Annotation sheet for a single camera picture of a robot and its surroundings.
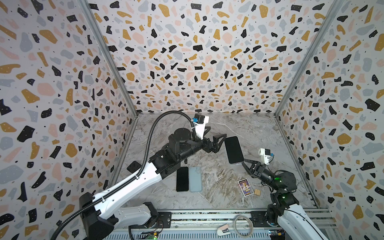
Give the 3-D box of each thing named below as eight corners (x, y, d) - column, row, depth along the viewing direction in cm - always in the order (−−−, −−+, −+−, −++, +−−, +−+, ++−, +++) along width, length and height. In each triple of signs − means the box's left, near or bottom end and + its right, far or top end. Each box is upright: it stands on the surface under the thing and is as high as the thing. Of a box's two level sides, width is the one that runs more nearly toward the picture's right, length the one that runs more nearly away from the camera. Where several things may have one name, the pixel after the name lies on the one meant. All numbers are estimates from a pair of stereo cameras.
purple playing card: (244, 197, 83) (245, 195, 82) (237, 182, 89) (238, 180, 87) (253, 194, 85) (254, 192, 83) (246, 179, 90) (247, 177, 88)
